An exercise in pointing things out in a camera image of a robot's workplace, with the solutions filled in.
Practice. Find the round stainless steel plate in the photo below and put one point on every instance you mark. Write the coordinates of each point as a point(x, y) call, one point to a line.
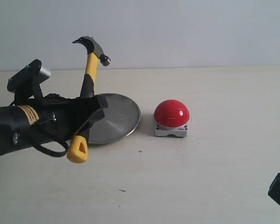
point(118, 120)

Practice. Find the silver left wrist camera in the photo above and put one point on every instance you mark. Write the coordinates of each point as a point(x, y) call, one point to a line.
point(26, 82)

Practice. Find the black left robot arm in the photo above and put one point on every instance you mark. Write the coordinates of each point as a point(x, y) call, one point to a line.
point(9, 118)

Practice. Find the yellow black claw hammer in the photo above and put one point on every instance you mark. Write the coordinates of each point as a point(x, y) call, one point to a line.
point(78, 150)

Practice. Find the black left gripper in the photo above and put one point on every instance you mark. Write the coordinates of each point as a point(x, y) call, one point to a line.
point(55, 119)

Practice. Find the red dome push button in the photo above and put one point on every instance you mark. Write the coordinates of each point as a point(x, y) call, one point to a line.
point(171, 118)

